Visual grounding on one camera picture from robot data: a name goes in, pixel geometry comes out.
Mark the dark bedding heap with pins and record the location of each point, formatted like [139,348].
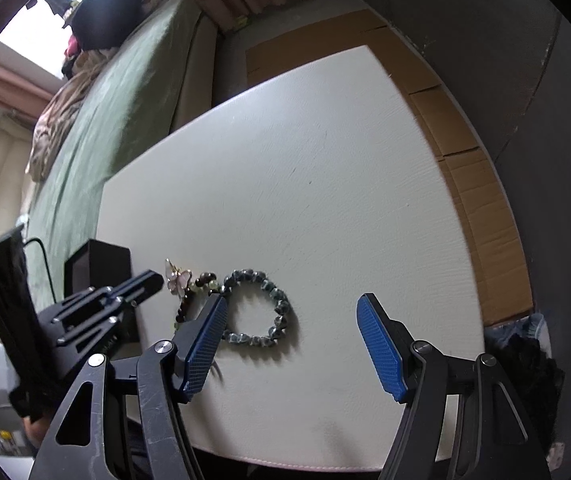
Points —
[105,10]

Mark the black cloth heap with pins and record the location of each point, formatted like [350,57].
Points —
[525,375]

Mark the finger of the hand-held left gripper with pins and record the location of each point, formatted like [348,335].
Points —
[100,327]
[125,290]

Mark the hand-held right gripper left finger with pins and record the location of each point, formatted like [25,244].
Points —
[205,340]

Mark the beige crumpled cloth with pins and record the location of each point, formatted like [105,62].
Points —
[60,115]

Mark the white low table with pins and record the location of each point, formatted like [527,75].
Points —
[290,185]

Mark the flat brown cardboard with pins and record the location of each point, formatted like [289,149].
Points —
[485,210]

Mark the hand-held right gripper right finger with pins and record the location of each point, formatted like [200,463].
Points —
[380,350]

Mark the black box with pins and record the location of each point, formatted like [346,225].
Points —
[108,260]

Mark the dark grey wardrobe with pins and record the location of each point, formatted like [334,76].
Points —
[515,60]

